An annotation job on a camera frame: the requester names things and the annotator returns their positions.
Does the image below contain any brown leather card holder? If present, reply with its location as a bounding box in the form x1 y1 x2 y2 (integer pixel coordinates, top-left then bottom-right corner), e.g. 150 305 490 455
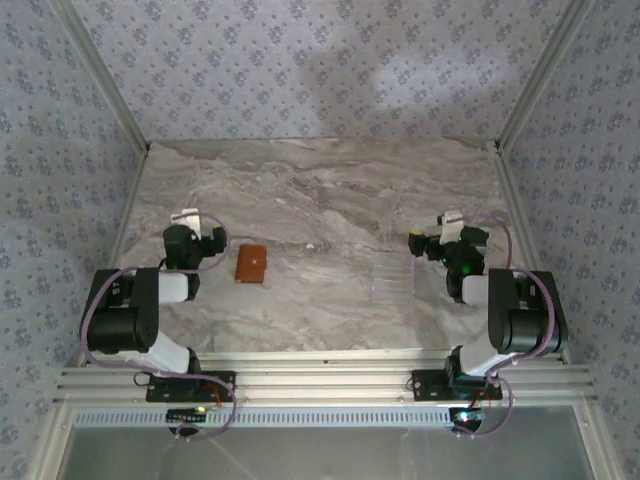
234 243 269 288

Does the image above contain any clear acrylic card stand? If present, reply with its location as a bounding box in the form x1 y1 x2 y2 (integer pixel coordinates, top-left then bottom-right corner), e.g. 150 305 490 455
370 262 419 307

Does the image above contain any grey metal panel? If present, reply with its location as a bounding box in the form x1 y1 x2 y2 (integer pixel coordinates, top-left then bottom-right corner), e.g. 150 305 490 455
64 404 601 480

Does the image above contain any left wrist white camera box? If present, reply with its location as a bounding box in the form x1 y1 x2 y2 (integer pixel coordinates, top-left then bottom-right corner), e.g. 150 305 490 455
170 209 203 237

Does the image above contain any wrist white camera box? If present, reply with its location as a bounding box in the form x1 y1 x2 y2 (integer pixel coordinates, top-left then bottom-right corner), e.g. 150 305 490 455
170 209 203 237
435 209 467 245

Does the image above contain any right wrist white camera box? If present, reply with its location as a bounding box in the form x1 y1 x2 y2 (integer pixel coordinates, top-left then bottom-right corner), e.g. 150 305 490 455
435 209 467 245

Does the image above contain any aluminium side rail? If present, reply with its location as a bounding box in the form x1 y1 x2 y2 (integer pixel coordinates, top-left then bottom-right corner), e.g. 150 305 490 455
74 144 151 369
492 141 571 365

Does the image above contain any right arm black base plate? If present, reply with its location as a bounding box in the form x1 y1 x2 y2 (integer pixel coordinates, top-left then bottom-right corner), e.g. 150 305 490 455
409 368 504 403

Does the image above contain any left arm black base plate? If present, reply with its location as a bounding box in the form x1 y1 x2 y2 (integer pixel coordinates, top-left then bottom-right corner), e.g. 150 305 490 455
145 370 237 404

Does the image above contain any aluminium mounting rail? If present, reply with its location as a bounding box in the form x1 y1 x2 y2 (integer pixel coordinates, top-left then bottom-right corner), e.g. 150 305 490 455
53 348 600 407

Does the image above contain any grey slotted cable duct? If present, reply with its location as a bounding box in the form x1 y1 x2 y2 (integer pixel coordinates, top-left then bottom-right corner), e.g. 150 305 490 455
72 405 456 430

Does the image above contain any aluminium corner post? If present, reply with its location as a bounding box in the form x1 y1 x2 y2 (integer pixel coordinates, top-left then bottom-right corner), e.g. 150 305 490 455
49 0 152 153
496 0 597 152

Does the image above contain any aluminium frame leg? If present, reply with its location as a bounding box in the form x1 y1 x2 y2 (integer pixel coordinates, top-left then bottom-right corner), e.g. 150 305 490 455
27 402 76 480
574 399 629 480

